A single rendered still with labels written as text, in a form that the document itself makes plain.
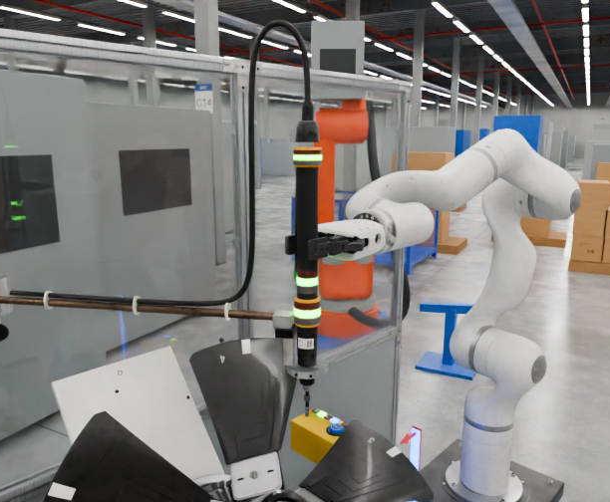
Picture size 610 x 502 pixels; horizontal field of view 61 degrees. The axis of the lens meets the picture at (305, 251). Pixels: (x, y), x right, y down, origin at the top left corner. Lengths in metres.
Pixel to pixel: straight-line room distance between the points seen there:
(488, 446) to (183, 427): 0.73
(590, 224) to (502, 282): 6.91
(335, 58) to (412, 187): 3.62
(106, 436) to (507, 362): 0.86
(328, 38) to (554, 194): 3.60
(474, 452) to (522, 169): 0.70
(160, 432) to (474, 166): 0.84
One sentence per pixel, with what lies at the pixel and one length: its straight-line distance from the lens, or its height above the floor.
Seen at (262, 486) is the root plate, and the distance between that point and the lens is 0.98.
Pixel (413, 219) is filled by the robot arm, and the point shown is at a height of 1.68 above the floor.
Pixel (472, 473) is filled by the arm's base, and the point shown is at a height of 1.01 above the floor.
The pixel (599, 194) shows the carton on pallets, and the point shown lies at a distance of 8.17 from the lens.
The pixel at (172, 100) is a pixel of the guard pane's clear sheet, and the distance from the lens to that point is 1.51.
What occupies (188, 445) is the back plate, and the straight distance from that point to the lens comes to 1.19.
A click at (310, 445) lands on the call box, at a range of 1.48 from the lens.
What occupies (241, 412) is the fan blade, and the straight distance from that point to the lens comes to 1.02.
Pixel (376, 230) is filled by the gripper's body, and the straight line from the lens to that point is 0.89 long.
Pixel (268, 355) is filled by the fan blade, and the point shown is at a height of 1.41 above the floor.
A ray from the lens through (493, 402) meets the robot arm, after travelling 1.36.
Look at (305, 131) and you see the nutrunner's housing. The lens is 0.80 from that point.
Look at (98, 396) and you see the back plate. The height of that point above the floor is 1.32.
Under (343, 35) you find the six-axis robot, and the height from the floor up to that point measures 2.66.
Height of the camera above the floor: 1.83
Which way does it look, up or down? 12 degrees down
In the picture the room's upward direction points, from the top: straight up
